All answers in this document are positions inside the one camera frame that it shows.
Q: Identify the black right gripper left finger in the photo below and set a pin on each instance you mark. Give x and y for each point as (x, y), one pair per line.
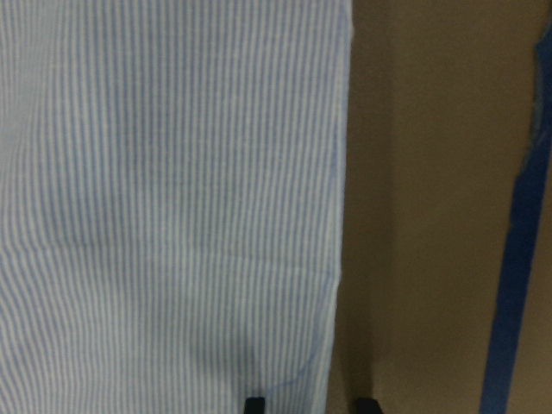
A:
(254, 405)

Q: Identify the blue striped dress shirt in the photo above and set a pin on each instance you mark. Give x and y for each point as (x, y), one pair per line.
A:
(172, 191)

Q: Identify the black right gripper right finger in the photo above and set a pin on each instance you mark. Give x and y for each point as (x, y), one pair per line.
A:
(367, 406)

